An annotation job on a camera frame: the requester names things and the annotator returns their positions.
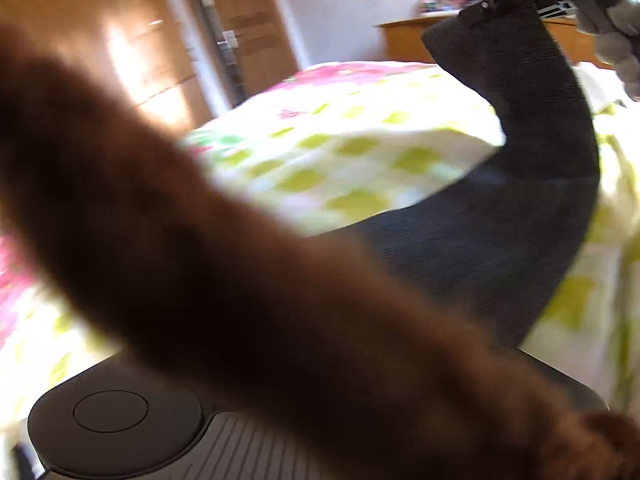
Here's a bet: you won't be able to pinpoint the dark grey plaid pants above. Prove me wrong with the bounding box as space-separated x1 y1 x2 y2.
348 4 600 346

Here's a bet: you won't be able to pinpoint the colourful cartoon checkered bedsheet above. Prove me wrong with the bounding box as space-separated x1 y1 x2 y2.
1 62 639 432

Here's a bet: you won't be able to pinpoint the grey gloved hand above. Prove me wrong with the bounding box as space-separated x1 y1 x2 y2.
572 0 639 102

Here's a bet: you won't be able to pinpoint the wooden bedroom door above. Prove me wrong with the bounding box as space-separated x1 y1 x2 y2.
189 0 298 106

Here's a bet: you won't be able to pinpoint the brown blurred strap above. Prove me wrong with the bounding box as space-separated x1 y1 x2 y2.
0 22 640 480

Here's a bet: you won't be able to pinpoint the wooden wardrobe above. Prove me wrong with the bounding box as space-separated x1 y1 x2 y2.
1 0 213 136

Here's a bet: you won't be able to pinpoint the wooden side dresser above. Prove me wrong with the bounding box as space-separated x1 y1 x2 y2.
378 11 611 70

